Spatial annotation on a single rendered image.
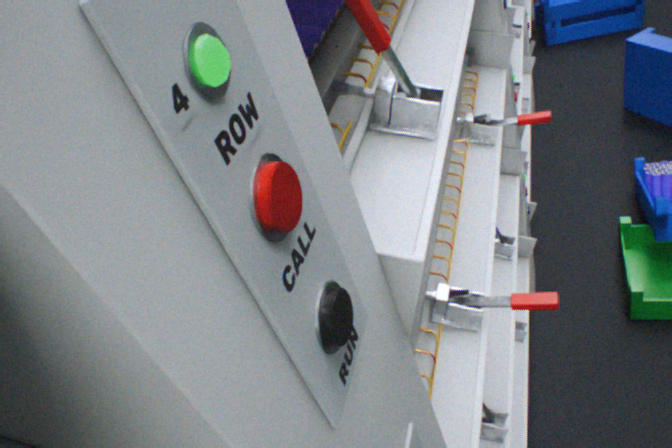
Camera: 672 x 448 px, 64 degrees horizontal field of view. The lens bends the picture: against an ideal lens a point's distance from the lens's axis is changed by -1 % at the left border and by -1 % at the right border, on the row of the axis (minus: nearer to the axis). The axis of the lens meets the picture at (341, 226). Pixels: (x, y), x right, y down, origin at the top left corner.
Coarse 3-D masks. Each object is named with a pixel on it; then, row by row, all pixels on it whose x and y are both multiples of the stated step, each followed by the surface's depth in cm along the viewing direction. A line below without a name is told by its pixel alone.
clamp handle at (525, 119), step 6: (522, 114) 62; (528, 114) 61; (534, 114) 61; (540, 114) 61; (546, 114) 60; (486, 120) 62; (492, 120) 63; (498, 120) 63; (504, 120) 62; (510, 120) 62; (516, 120) 62; (522, 120) 61; (528, 120) 61; (534, 120) 61; (540, 120) 61; (546, 120) 60; (492, 126) 63; (498, 126) 62
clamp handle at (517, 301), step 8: (472, 296) 45; (480, 296) 45; (488, 296) 44; (496, 296) 44; (504, 296) 44; (512, 296) 43; (520, 296) 43; (528, 296) 43; (536, 296) 43; (544, 296) 42; (552, 296) 42; (472, 304) 44; (480, 304) 44; (488, 304) 44; (496, 304) 43; (504, 304) 43; (512, 304) 43; (520, 304) 43; (528, 304) 42; (536, 304) 42; (544, 304) 42; (552, 304) 42
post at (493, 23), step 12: (480, 0) 71; (492, 0) 71; (480, 12) 72; (492, 12) 72; (480, 24) 73; (492, 24) 73; (504, 108) 81; (504, 132) 84; (516, 132) 86; (504, 144) 85; (516, 144) 86; (528, 216) 105; (528, 228) 102
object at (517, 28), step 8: (512, 0) 136; (520, 0) 136; (520, 8) 136; (520, 16) 132; (520, 24) 124; (512, 32) 123; (520, 32) 123; (520, 40) 123; (512, 48) 120; (520, 48) 120; (512, 56) 117; (520, 56) 118; (512, 64) 115; (520, 64) 115; (520, 72) 113; (520, 80) 110; (520, 88) 104; (520, 96) 106; (520, 104) 104; (520, 112) 102; (520, 128) 93; (520, 136) 94
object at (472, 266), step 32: (480, 32) 74; (480, 64) 77; (480, 96) 71; (480, 160) 61; (480, 192) 58; (448, 224) 54; (480, 224) 54; (448, 256) 51; (480, 256) 51; (480, 288) 48; (448, 352) 43; (480, 352) 44; (448, 384) 41; (480, 384) 42; (448, 416) 40; (480, 416) 40
